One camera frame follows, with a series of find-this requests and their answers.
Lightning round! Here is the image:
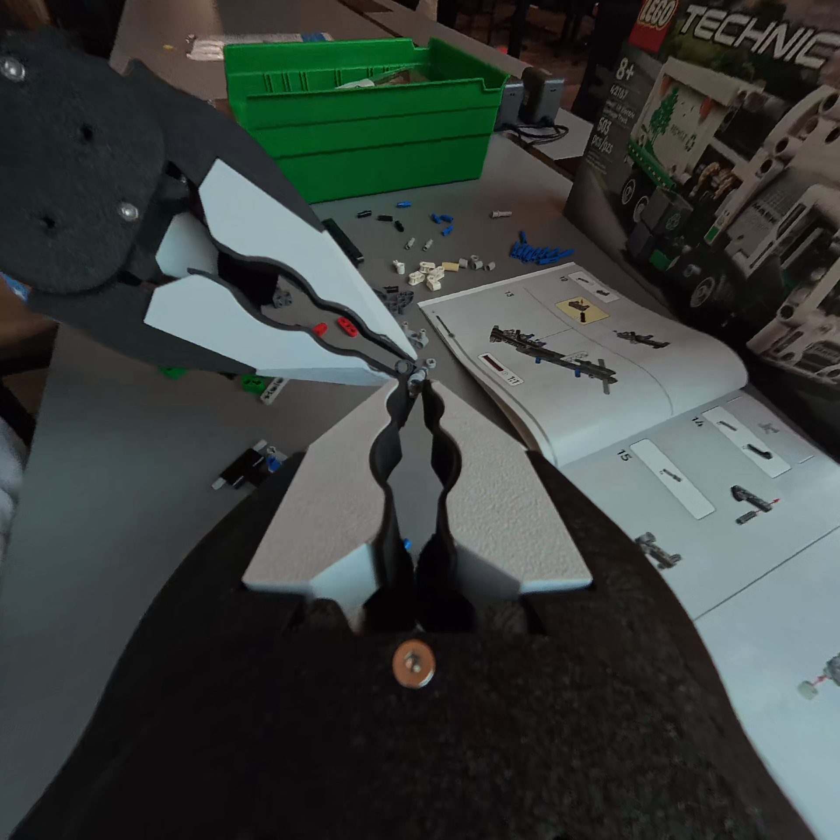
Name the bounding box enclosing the person's left forearm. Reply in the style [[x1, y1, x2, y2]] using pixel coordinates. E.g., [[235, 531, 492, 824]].
[[0, 292, 63, 378]]

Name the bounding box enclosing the lego set box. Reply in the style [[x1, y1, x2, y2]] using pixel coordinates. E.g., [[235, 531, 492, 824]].
[[563, 0, 840, 460]]

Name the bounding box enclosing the black lego beam stack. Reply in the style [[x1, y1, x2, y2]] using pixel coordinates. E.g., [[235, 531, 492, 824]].
[[321, 219, 366, 264]]

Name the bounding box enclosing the instruction booklet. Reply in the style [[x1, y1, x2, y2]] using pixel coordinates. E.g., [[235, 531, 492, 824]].
[[418, 262, 840, 840]]

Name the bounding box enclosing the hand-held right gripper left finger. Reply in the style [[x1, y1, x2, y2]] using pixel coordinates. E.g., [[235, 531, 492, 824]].
[[241, 379, 420, 636]]

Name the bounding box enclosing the green plastic bin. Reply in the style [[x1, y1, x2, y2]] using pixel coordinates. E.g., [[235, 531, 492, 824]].
[[223, 37, 511, 204]]

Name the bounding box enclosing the grey power adapter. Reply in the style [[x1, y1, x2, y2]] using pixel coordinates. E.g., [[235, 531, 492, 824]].
[[495, 66, 567, 132]]

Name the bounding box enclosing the pile of blue lego pins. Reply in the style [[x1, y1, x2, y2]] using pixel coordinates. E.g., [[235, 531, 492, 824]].
[[511, 230, 574, 265]]

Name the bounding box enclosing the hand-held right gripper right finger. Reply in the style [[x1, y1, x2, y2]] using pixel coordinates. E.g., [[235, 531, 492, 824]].
[[419, 381, 593, 595]]

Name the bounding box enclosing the black cable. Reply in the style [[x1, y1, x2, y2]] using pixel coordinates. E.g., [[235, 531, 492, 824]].
[[508, 117, 571, 145]]

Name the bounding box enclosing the crumpled plastic bag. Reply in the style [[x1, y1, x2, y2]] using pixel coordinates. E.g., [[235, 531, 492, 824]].
[[333, 64, 422, 90]]

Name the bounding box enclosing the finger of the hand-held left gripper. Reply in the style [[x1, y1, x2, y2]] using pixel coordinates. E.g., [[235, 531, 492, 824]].
[[157, 157, 419, 376], [143, 269, 403, 387]]

